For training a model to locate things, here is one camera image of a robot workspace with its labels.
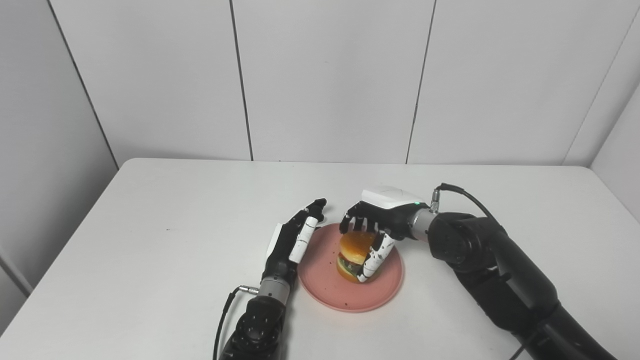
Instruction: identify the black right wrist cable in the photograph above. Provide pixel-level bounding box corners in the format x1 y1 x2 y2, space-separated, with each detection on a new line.
430 183 501 223

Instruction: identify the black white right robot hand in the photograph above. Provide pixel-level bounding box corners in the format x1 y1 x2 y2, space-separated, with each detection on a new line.
339 186 428 283

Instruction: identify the toy hamburger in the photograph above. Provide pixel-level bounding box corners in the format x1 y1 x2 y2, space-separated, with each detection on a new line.
336 230 381 284

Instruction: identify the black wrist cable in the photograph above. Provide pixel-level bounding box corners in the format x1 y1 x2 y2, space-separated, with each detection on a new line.
430 183 501 223
212 285 260 360

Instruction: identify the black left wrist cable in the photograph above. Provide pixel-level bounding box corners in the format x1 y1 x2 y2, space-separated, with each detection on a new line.
212 285 260 360

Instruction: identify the pink round plate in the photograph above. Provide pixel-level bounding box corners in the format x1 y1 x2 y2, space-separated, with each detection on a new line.
297 222 404 313

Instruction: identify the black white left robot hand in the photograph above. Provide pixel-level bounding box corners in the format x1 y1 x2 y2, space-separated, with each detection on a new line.
261 198 328 290

